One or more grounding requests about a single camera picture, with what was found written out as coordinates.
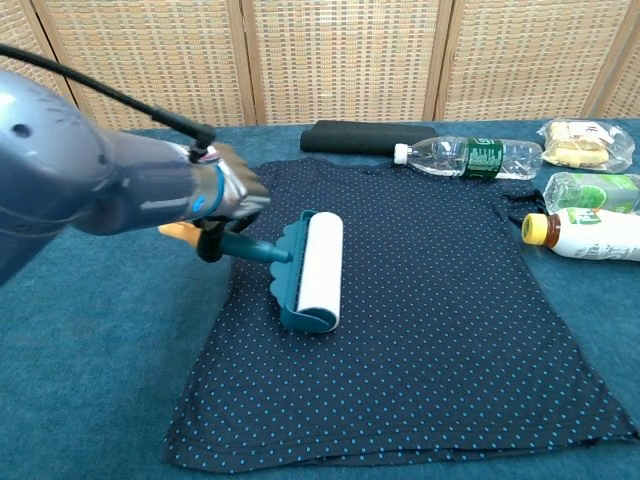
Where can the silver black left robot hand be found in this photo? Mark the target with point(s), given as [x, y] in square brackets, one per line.
[242, 192]

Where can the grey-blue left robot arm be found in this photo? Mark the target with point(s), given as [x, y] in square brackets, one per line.
[75, 180]

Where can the navy polka dot shirt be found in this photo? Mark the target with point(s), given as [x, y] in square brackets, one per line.
[400, 325]

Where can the black folded cloth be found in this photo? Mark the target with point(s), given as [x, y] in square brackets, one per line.
[360, 137]

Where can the woven bamboo folding screen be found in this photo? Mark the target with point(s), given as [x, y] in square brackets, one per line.
[350, 60]

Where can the clear water bottle green label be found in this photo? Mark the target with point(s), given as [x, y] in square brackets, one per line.
[480, 159]

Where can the teal table cloth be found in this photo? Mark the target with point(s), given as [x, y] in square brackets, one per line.
[75, 375]

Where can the clear bag of biscuits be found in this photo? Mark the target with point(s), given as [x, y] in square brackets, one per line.
[580, 147]

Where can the white label bottle yellow cap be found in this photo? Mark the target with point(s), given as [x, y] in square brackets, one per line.
[590, 235]

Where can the clear bottle light green label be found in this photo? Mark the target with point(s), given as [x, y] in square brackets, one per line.
[595, 192]

